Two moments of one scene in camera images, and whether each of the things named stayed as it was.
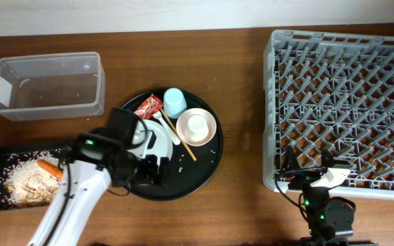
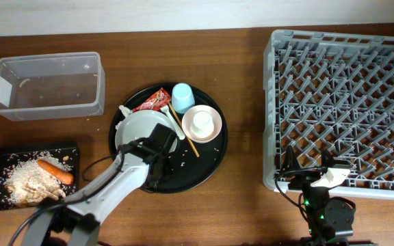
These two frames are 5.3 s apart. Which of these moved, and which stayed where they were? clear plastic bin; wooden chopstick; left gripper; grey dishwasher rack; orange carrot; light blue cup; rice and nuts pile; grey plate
Moved: grey plate; left gripper; light blue cup; wooden chopstick
Stayed: clear plastic bin; rice and nuts pile; orange carrot; grey dishwasher rack
